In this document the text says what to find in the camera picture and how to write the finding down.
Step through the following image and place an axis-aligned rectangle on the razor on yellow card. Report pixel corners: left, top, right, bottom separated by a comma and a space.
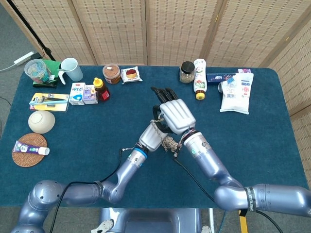
29, 93, 70, 112

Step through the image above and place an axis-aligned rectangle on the white bottle yellow cap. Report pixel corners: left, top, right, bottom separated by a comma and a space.
193, 58, 208, 100

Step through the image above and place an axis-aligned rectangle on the purple white drink carton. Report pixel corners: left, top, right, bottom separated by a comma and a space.
83, 84, 99, 105

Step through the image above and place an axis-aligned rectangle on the glass jar black lid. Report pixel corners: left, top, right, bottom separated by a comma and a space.
179, 61, 195, 84

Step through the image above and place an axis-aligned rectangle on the pale blue mug white handle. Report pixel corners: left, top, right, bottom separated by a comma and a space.
57, 57, 84, 85

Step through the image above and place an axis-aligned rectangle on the clear jar of rubber bands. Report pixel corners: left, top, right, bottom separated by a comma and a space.
102, 64, 121, 85

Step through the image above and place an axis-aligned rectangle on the green cloth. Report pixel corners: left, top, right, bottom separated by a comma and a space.
34, 59, 61, 84

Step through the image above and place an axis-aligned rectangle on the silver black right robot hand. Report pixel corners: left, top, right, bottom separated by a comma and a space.
150, 86, 197, 136

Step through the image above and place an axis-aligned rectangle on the dark blue table cloth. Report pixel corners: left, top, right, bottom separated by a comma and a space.
0, 65, 309, 209

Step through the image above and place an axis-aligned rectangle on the beige bowl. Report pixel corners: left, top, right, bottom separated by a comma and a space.
28, 110, 56, 134

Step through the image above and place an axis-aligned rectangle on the black flat case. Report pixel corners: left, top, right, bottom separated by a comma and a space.
33, 81, 58, 88

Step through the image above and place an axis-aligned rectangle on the light blue toothbrush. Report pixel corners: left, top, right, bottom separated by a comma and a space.
29, 99, 69, 106

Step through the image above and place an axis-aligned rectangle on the braided rope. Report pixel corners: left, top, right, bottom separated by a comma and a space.
150, 114, 183, 157

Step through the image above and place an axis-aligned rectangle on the black tripod stand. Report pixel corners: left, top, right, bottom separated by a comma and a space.
6, 0, 56, 62

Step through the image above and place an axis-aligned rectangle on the bamboo folding screen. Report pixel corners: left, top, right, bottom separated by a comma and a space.
0, 0, 311, 185

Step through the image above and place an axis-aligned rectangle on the white plastic food bag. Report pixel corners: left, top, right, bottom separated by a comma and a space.
220, 72, 255, 115

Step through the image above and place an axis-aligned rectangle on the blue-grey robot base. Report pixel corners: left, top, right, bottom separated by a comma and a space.
98, 207, 202, 233

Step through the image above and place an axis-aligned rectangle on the purple white toothpaste tube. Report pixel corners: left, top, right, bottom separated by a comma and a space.
12, 140, 51, 156

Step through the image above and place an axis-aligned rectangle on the white table leg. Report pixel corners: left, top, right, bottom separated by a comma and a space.
208, 208, 215, 233

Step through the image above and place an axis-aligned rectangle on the dark blue long box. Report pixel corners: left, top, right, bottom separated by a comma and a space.
206, 72, 238, 85

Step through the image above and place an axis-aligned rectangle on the white power strip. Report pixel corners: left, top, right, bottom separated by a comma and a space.
0, 51, 35, 72

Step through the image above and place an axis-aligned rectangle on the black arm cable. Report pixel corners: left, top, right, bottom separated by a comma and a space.
172, 157, 284, 233
48, 148, 137, 233

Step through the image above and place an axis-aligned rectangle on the round woven rattan coaster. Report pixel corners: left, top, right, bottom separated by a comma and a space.
11, 133, 48, 167

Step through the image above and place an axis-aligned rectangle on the clear jar of colourful clips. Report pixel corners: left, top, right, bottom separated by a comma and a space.
24, 59, 53, 84

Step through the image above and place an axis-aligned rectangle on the packaged cake snack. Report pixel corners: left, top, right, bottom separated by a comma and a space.
121, 66, 143, 84

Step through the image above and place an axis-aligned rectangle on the honey bottle yellow cap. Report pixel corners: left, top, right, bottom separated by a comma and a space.
93, 77, 110, 102

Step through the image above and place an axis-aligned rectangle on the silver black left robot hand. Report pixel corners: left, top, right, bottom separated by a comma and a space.
138, 122, 173, 153

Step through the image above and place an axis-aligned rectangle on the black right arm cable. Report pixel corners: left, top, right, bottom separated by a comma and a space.
172, 157, 284, 233

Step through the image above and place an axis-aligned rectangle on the blue white milk carton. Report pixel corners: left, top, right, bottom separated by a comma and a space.
69, 82, 86, 106

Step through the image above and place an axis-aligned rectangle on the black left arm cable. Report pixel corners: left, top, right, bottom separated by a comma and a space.
48, 148, 137, 233

